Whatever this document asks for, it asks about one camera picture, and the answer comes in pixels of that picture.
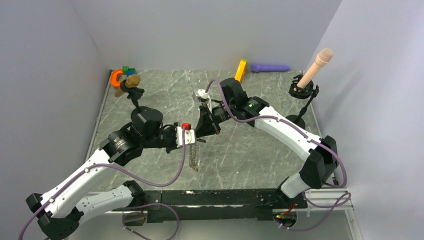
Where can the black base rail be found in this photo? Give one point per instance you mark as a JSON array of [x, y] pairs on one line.
[[213, 204]]

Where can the orange horseshoe toy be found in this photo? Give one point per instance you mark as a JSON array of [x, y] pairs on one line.
[[114, 78]]

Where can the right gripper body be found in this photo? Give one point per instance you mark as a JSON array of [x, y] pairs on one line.
[[220, 113]]

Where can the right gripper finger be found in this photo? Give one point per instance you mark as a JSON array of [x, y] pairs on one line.
[[215, 131], [204, 123]]

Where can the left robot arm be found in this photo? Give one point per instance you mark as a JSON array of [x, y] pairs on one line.
[[60, 211]]

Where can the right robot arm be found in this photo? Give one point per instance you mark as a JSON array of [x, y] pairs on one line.
[[319, 154]]

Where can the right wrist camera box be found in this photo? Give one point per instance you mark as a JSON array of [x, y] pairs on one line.
[[201, 96]]

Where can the beige microphone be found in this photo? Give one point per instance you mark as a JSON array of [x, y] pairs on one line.
[[322, 58]]

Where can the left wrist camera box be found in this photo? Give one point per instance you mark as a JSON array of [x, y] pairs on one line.
[[185, 135]]

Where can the blue toy brick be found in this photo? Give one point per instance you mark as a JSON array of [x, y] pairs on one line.
[[130, 73]]

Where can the left black microphone stand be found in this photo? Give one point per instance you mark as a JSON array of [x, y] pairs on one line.
[[134, 93]]

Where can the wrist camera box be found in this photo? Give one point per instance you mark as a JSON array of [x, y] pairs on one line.
[[185, 135], [201, 96]]

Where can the purple cylinder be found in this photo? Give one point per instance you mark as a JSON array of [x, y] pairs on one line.
[[258, 68]]

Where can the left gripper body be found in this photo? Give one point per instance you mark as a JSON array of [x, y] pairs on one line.
[[167, 138]]

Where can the green toy brick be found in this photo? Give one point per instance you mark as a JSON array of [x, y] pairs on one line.
[[126, 68]]

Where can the brown microphone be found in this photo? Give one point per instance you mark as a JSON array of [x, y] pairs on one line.
[[130, 83]]

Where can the yellow block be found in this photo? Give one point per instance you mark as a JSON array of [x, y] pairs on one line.
[[241, 70]]

